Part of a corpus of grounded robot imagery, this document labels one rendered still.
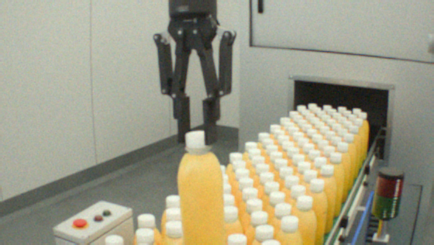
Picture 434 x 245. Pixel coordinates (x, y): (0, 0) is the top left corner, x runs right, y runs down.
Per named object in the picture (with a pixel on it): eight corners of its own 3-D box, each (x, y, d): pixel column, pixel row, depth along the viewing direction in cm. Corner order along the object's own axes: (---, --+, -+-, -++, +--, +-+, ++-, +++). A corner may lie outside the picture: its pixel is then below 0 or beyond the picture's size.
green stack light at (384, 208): (370, 217, 94) (373, 196, 93) (373, 206, 99) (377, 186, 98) (397, 220, 91) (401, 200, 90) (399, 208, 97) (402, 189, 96)
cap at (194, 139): (213, 142, 77) (212, 130, 77) (208, 148, 74) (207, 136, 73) (189, 141, 78) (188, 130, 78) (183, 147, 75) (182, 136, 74)
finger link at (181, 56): (185, 29, 70) (177, 28, 71) (174, 101, 74) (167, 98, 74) (197, 28, 74) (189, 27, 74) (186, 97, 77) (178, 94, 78)
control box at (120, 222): (59, 263, 104) (52, 226, 101) (105, 233, 121) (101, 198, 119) (89, 275, 100) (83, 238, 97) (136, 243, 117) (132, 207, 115)
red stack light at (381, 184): (373, 196, 93) (375, 178, 92) (377, 185, 98) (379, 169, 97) (401, 199, 90) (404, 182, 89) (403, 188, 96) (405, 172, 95)
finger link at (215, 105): (211, 86, 74) (230, 87, 72) (214, 119, 75) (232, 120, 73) (208, 87, 72) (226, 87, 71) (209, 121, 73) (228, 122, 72)
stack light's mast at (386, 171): (366, 242, 95) (376, 174, 91) (370, 229, 101) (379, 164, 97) (392, 245, 93) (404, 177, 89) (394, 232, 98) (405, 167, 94)
